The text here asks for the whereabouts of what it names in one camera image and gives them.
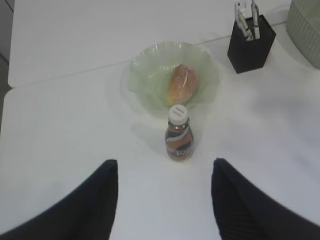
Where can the black mesh pen holder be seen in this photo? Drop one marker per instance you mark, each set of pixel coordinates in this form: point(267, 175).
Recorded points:
point(250, 55)

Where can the green plastic woven basket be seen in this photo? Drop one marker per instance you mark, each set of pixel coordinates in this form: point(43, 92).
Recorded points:
point(303, 27)

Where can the clear plastic ruler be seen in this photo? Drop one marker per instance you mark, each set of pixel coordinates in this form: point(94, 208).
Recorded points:
point(244, 6)

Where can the brown Nescafe coffee bottle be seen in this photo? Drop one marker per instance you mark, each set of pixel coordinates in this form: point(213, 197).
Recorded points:
point(179, 139)

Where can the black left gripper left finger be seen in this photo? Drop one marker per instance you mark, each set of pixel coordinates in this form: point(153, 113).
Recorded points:
point(87, 213)

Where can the green wavy glass plate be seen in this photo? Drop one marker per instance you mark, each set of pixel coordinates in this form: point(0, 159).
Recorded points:
point(150, 72)

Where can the sugared bread roll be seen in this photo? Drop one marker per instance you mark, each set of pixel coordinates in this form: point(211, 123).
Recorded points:
point(182, 85)

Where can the grey grip pen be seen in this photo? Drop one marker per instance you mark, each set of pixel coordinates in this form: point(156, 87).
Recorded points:
point(255, 17)

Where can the cream grip pen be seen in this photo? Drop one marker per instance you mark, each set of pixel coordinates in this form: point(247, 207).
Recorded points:
point(248, 34)

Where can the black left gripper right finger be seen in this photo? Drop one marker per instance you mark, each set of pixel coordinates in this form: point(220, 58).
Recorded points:
point(244, 212)

